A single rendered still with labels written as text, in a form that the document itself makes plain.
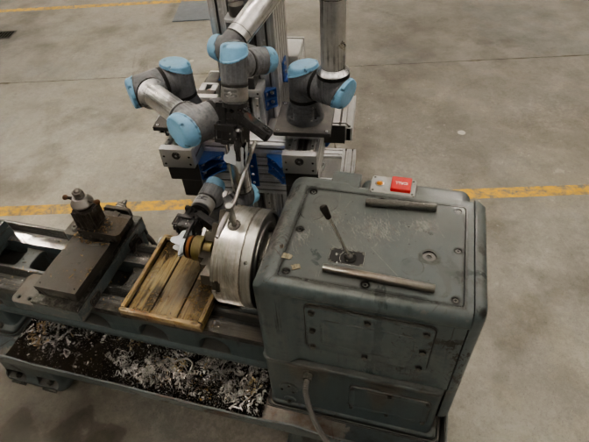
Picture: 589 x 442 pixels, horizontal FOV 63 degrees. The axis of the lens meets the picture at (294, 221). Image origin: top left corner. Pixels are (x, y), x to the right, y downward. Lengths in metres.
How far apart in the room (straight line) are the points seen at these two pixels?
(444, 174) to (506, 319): 1.22
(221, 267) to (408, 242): 0.53
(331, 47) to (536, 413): 1.85
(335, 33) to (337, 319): 0.91
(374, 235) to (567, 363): 1.66
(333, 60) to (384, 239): 0.68
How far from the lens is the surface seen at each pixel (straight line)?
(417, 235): 1.35
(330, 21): 1.65
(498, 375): 2.64
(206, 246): 1.55
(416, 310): 1.21
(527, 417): 2.58
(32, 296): 1.93
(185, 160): 1.98
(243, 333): 1.62
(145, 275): 1.83
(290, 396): 1.79
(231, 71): 1.34
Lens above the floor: 2.22
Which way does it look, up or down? 45 degrees down
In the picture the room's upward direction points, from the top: 4 degrees counter-clockwise
